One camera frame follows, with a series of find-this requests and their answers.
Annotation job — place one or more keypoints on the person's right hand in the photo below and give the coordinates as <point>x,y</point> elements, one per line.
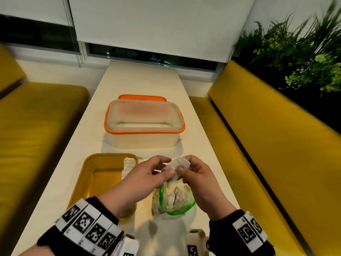
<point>205,189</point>

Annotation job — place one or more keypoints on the person's left hand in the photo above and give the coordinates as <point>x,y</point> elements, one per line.
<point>133,186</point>

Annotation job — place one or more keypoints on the group of white tea bags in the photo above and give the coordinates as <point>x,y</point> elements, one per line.
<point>128,165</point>

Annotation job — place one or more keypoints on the clear plastic bag green zip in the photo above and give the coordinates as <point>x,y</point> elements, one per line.
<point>159,207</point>

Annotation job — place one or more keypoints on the translucent yellow tray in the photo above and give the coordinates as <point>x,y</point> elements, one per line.
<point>98,178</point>

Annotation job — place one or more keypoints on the white teabag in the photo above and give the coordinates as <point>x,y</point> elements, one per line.
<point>178,164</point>

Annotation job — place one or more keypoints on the person's left forearm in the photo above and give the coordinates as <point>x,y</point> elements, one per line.
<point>34,250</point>

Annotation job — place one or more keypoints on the yellow bench seat cushion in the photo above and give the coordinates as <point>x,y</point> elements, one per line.
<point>34,130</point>
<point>221,146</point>

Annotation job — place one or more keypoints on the clear container orange rim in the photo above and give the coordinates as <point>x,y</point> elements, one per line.
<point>144,141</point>

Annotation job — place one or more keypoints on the black right wrist marker band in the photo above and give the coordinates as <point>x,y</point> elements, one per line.
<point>226,237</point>

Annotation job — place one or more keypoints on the black wrist marker band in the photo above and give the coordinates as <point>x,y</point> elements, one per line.
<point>226,237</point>
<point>85,221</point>

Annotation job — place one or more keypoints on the black left wrist marker band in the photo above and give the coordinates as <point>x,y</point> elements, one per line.
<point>85,221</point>

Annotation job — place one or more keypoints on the orange container lid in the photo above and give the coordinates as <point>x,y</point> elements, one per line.
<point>141,97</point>

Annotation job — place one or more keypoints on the dark window pane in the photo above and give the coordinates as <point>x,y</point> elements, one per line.
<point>34,34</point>
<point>149,57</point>

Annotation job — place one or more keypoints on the green artificial plants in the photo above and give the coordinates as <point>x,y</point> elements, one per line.
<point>293,50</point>

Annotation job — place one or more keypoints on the white roller blind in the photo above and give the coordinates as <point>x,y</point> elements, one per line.
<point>279,7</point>
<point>32,7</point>
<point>159,23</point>

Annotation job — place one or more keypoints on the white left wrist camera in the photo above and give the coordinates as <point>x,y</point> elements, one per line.
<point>128,246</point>

